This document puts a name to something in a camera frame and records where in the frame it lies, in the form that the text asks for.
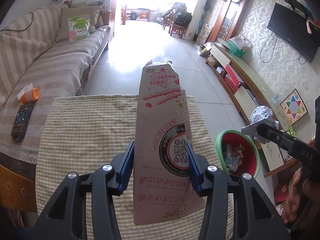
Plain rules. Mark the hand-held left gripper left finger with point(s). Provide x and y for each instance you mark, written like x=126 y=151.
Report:
x=126 y=165

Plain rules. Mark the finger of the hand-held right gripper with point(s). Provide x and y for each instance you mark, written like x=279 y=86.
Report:
x=270 y=128
x=281 y=143

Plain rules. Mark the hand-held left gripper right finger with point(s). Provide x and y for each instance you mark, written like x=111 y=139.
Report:
x=193 y=170

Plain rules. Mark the silver blue wrapper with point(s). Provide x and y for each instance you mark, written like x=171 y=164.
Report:
x=262 y=113

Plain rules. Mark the red bin with green rim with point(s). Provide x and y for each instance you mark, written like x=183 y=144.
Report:
x=251 y=160

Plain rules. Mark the white green milk carton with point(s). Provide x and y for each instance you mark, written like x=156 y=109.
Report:
x=231 y=163

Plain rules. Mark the pink cardboard box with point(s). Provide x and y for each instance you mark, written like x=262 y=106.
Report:
x=160 y=110

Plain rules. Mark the person's right hand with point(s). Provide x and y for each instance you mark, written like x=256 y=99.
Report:
x=300 y=195

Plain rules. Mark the small green toy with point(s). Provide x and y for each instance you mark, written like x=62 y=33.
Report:
x=291 y=130

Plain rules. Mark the blue white card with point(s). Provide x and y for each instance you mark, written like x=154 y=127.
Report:
x=276 y=98

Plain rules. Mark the colourful checkers board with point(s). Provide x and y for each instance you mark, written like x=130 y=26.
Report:
x=293 y=106

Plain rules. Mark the red round tin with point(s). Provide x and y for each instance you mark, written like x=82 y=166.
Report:
x=282 y=193

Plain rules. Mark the green striped table cloth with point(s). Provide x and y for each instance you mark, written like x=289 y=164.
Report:
x=87 y=135

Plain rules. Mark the long wooden television cabinet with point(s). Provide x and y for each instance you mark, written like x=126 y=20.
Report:
x=252 y=75

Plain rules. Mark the red flat box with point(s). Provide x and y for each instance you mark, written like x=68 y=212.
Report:
x=232 y=75

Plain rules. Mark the green box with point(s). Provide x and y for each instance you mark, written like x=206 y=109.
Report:
x=235 y=50

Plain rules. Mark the white plastic bag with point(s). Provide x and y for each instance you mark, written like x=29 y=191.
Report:
x=240 y=40

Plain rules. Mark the black television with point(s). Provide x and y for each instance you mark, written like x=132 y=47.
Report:
x=290 y=30

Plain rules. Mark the open cardboard box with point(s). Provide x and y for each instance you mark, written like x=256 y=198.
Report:
x=205 y=50

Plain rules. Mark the pink curved hook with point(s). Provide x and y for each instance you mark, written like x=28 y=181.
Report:
x=308 y=26

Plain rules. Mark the wooden lattice partition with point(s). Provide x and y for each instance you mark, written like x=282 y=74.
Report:
x=232 y=25

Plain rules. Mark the black handheld device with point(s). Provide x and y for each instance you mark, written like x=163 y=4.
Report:
x=21 y=120

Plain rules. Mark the patterned leaning board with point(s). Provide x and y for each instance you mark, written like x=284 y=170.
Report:
x=203 y=33

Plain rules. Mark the orange cup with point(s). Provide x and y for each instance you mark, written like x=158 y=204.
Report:
x=31 y=95

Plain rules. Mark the beige striped sofa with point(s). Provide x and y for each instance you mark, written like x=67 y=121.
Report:
x=50 y=62

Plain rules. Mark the wooden chair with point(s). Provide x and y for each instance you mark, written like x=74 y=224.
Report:
x=176 y=30

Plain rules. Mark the black backpack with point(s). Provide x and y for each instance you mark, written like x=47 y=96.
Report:
x=182 y=17

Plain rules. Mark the green snack packet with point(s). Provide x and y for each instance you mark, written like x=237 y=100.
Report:
x=78 y=28

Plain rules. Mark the brown cushion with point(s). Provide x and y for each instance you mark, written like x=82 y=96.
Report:
x=100 y=17

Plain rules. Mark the beige cushion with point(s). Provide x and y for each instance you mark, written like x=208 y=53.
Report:
x=65 y=22

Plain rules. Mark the wooden post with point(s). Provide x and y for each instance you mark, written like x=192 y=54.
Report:
x=123 y=15

